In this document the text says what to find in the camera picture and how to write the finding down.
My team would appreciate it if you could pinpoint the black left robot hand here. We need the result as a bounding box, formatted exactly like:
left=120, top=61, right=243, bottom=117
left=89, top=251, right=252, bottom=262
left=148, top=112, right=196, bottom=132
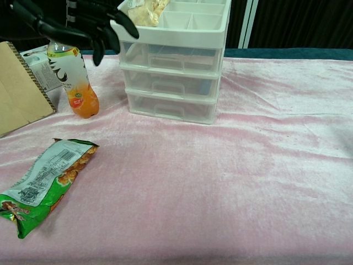
left=7, top=0, right=140, bottom=67

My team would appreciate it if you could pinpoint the clear drawer with divider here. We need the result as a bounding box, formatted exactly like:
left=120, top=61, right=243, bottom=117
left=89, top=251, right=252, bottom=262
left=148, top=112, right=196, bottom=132
left=119, top=41, right=223, bottom=73

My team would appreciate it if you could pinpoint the white printed carton box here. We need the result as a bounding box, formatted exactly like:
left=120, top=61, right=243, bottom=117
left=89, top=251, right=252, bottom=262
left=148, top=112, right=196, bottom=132
left=19, top=46, right=67, bottom=110

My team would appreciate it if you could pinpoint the orange juice bottle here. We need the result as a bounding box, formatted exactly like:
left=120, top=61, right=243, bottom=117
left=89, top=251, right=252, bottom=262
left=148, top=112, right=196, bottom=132
left=46, top=40, right=99, bottom=119

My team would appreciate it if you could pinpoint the yellowish snack bag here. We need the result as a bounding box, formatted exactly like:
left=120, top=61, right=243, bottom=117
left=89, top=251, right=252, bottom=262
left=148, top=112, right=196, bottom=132
left=128, top=0, right=172, bottom=28

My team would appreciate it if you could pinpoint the brown spiral notebook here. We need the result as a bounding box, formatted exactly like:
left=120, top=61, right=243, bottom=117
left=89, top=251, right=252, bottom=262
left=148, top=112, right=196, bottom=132
left=0, top=41, right=58, bottom=138

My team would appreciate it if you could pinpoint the green snack bag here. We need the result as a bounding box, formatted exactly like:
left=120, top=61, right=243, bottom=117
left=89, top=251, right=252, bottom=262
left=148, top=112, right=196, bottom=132
left=0, top=137, right=100, bottom=240

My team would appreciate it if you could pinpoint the pink velvet tablecloth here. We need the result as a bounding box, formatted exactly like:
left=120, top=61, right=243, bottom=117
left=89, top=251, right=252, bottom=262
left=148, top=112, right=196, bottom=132
left=0, top=54, right=353, bottom=265

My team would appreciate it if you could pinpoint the black curtain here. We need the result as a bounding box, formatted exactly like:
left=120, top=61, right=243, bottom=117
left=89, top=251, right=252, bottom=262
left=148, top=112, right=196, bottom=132
left=0, top=0, right=353, bottom=52

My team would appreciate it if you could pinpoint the white plastic drawer unit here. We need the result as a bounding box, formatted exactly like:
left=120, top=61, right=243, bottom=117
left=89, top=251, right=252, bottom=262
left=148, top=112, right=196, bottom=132
left=110, top=0, right=232, bottom=126

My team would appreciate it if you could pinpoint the white vertical post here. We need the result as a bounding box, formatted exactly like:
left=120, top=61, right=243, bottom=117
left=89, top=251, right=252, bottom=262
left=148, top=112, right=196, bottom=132
left=238, top=0, right=260, bottom=50

